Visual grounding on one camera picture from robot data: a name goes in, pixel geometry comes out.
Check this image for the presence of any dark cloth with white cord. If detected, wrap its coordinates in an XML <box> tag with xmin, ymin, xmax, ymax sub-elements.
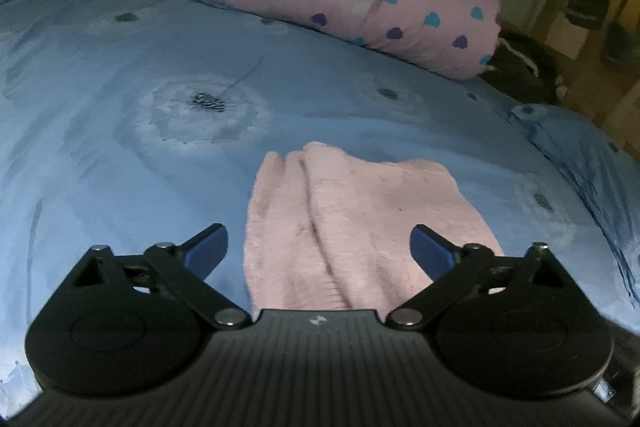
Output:
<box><xmin>479</xmin><ymin>34</ymin><xmax>568</xmax><ymax>106</ymax></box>

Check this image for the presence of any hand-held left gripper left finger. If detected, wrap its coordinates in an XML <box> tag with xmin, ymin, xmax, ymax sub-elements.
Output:
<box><xmin>65</xmin><ymin>223</ymin><xmax>252</xmax><ymax>329</ymax></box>

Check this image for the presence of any pink fleece garment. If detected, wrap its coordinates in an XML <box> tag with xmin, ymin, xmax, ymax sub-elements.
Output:
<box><xmin>243</xmin><ymin>142</ymin><xmax>507</xmax><ymax>314</ymax></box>

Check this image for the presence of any blue dandelion bed sheet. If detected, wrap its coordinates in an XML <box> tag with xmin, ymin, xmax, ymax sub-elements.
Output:
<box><xmin>0</xmin><ymin>0</ymin><xmax>640</xmax><ymax>400</ymax></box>

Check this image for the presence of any dark hanging cloth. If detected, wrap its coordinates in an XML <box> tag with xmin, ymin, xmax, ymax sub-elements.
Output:
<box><xmin>564</xmin><ymin>0</ymin><xmax>615</xmax><ymax>32</ymax></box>

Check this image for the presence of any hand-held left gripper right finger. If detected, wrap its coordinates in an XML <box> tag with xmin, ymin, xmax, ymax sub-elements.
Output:
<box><xmin>390</xmin><ymin>224</ymin><xmax>573</xmax><ymax>329</ymax></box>

